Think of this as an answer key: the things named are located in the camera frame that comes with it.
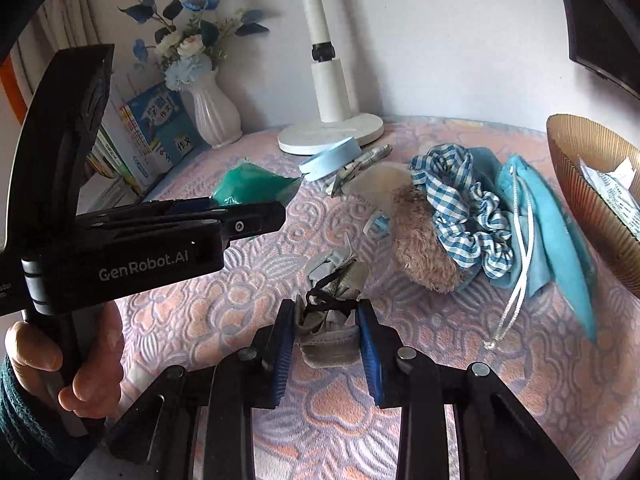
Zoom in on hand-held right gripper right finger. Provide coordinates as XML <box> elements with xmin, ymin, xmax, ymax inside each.
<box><xmin>356</xmin><ymin>299</ymin><xmax>571</xmax><ymax>480</ymax></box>

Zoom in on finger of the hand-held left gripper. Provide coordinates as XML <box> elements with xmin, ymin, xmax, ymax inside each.
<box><xmin>137</xmin><ymin>197</ymin><xmax>226</xmax><ymax>215</ymax></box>
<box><xmin>75</xmin><ymin>202</ymin><xmax>287</xmax><ymax>242</ymax></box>

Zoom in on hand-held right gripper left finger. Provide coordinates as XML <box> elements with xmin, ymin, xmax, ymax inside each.
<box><xmin>102</xmin><ymin>300</ymin><xmax>297</xmax><ymax>480</ymax></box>

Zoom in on green pouch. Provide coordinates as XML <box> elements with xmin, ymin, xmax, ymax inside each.
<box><xmin>210</xmin><ymin>160</ymin><xmax>302</xmax><ymax>207</ymax></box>

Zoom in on grey bow hair clip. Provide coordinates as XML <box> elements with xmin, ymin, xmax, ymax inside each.
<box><xmin>297</xmin><ymin>247</ymin><xmax>371</xmax><ymax>370</ymax></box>

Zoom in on light blue ribbon roll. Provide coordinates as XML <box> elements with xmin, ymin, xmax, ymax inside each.
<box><xmin>299</xmin><ymin>136</ymin><xmax>362</xmax><ymax>182</ymax></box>

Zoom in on plaid bow hair clip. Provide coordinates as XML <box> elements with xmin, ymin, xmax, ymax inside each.
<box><xmin>322</xmin><ymin>144</ymin><xmax>394</xmax><ymax>197</ymax></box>

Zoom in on brown plush toy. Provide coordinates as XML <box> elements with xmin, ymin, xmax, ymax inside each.
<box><xmin>345</xmin><ymin>165</ymin><xmax>463</xmax><ymax>293</ymax></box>

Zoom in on blue gingham scrunchie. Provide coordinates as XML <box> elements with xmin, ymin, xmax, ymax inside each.
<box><xmin>410</xmin><ymin>144</ymin><xmax>516</xmax><ymax>268</ymax></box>

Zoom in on blue drawstring bag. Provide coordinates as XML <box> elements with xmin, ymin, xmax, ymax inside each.
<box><xmin>470</xmin><ymin>147</ymin><xmax>601</xmax><ymax>352</ymax></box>

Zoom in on gold ribbed bowl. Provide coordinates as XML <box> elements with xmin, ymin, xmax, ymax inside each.
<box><xmin>546</xmin><ymin>114</ymin><xmax>640</xmax><ymax>286</ymax></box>

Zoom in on white printed packet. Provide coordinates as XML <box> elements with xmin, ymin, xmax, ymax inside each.
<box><xmin>580</xmin><ymin>157</ymin><xmax>640</xmax><ymax>239</ymax></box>

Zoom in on blue cover book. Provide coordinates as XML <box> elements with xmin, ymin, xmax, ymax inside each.
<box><xmin>121</xmin><ymin>82</ymin><xmax>205</xmax><ymax>187</ymax></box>

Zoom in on pink floral tablecloth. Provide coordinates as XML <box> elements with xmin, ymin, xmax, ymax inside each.
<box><xmin>100</xmin><ymin>115</ymin><xmax>640</xmax><ymax>480</ymax></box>

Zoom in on white ribbed vase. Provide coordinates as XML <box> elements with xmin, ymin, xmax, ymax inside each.
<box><xmin>182</xmin><ymin>67</ymin><xmax>244</xmax><ymax>150</ymax></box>

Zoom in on beige curtain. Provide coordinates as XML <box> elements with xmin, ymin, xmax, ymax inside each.
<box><xmin>10</xmin><ymin>0</ymin><xmax>101</xmax><ymax>127</ymax></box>

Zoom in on blue and white artificial flowers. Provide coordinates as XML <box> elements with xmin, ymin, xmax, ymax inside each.
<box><xmin>117</xmin><ymin>0</ymin><xmax>272</xmax><ymax>92</ymax></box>

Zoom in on white desk lamp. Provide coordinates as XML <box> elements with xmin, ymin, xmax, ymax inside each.
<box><xmin>277</xmin><ymin>0</ymin><xmax>386</xmax><ymax>156</ymax></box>

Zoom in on black monitor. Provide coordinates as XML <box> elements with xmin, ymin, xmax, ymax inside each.
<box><xmin>550</xmin><ymin>0</ymin><xmax>640</xmax><ymax>102</ymax></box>

